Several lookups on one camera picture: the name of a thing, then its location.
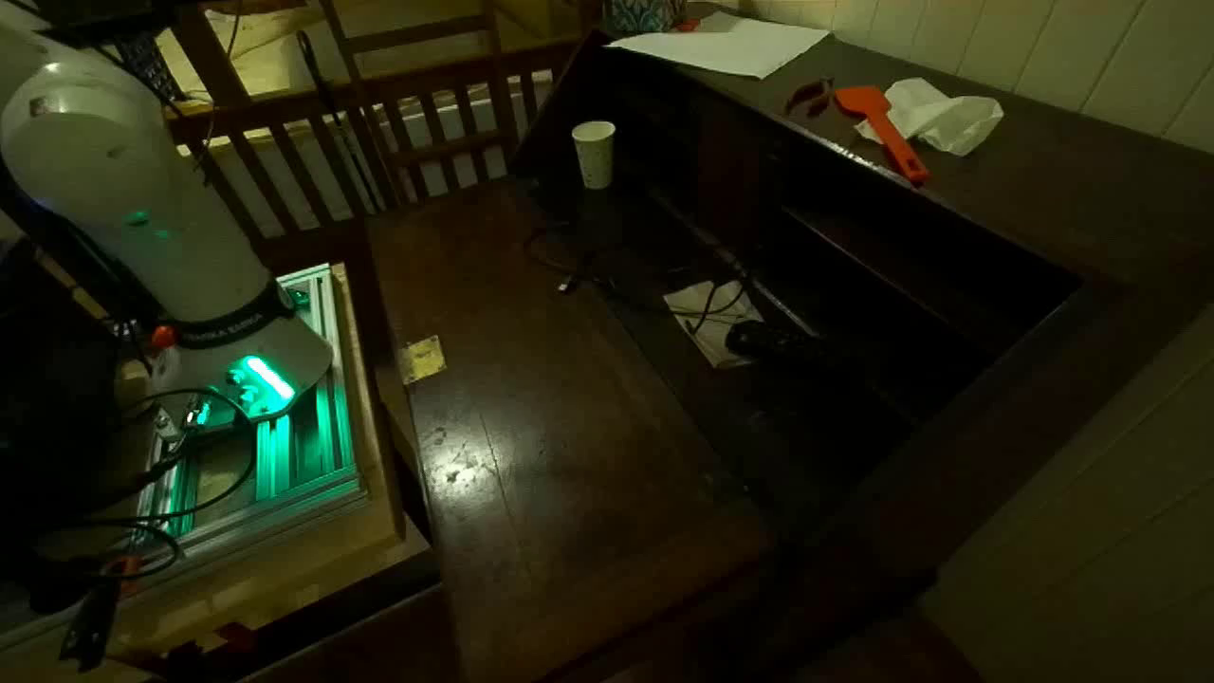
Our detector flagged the crumpled white tissue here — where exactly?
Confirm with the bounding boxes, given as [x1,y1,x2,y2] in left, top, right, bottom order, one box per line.
[854,77,1009,161]

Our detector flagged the dark wooden desk hutch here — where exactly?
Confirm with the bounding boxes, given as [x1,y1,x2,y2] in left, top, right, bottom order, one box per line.
[507,32,1214,637]

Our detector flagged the black cylindrical object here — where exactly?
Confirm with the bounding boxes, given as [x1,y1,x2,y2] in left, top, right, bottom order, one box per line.
[726,319,811,368]

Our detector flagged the yellow sticky note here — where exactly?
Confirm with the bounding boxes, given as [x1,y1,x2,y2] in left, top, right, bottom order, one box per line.
[393,335,452,387]

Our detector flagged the white paper cup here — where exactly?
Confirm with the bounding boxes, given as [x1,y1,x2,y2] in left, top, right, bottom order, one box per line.
[571,118,621,193]

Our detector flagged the dark red small tool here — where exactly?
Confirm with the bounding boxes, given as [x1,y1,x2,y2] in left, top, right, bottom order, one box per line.
[782,77,840,120]

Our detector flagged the white paper sheet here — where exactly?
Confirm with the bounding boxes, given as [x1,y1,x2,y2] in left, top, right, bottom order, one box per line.
[607,10,834,84]

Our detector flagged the dark wooden chair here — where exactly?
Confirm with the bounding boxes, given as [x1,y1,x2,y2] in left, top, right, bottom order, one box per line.
[163,0,588,277]

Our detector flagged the orange plastic scraper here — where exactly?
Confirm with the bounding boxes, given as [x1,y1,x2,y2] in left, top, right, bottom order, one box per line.
[830,84,935,191]

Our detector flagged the black cable on desk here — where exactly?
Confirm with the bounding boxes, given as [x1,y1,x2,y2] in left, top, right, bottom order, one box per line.
[521,215,638,300]

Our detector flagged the white paper with cable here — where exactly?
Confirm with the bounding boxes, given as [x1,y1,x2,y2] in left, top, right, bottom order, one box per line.
[662,277,772,371]

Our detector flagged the aluminium frame mount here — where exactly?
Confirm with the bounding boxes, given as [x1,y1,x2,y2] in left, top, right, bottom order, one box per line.
[134,257,373,549]

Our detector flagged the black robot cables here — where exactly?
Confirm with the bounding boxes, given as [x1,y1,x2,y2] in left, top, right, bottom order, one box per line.
[0,376,262,601]

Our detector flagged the red handled clamp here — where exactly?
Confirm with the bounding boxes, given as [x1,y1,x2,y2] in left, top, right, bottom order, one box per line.
[56,554,144,677]

